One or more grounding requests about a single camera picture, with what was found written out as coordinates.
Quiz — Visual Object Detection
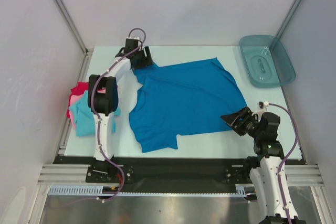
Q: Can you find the blue t shirt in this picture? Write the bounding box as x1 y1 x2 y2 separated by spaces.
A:
129 58 247 153

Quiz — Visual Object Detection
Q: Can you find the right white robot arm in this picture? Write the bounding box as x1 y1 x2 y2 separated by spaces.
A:
221 103 305 223

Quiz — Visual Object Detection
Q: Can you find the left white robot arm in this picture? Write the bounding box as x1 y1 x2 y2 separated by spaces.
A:
88 37 154 162

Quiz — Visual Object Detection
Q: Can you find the folded red t shirt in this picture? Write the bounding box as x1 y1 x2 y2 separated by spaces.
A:
66 82 89 118

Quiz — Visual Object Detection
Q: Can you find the teal transparent plastic bin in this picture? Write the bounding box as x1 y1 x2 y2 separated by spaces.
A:
239 35 296 88

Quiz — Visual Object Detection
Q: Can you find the folded pink t shirt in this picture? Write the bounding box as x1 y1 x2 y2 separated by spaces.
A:
69 93 88 110

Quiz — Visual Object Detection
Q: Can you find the folded cyan t shirt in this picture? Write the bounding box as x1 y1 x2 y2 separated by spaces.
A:
68 90 122 137

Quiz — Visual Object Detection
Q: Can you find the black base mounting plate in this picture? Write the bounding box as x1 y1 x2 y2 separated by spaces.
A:
54 156 256 194

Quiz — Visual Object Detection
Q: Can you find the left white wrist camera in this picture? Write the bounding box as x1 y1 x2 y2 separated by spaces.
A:
128 36 141 41

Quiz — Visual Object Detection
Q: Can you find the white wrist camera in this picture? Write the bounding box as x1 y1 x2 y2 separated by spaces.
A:
252 101 269 121
128 36 141 41

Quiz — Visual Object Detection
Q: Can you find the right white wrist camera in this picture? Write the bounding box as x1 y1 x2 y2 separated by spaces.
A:
252 101 269 121

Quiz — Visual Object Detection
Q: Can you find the left aluminium corner post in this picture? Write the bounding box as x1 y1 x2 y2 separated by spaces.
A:
37 0 94 57

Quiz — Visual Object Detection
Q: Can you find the aluminium corner post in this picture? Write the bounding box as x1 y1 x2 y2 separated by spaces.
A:
275 0 303 40
37 0 94 57

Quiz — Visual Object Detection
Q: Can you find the right light cable duct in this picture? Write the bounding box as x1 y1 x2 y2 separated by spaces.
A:
235 184 256 196

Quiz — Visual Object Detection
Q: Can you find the aluminium front frame rail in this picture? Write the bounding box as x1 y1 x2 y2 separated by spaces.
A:
37 164 324 187

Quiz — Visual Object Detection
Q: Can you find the light blue cable duct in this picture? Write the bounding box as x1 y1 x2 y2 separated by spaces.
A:
48 185 103 196

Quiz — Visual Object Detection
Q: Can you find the right aluminium corner post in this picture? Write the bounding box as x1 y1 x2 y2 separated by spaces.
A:
275 0 303 40

